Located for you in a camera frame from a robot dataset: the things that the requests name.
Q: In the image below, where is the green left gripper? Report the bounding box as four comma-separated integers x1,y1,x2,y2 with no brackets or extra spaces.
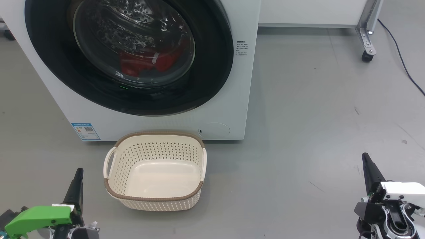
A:
5,168,84,239

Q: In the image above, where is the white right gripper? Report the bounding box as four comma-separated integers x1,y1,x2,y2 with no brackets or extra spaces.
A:
362,152,425,217

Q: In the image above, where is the red and white garment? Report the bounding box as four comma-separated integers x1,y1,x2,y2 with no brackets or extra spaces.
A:
119,43,185,78

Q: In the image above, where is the black round glass washer door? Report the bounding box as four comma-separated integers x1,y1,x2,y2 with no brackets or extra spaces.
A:
25,0,234,117

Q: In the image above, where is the cream perforated laundry basket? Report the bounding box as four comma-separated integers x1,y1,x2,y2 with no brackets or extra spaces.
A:
103,131,207,212

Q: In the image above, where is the white front-load washing machine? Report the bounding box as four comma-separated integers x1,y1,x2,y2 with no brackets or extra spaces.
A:
0,0,262,141

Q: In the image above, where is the blue energy label sticker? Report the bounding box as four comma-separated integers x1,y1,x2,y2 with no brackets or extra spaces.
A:
71,123,101,141

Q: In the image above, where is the metal cart leg with caster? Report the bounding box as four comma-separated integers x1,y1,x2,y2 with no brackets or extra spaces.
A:
355,0,384,63

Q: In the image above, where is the dark floor cable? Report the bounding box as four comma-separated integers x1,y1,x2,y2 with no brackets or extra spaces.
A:
378,18,425,97

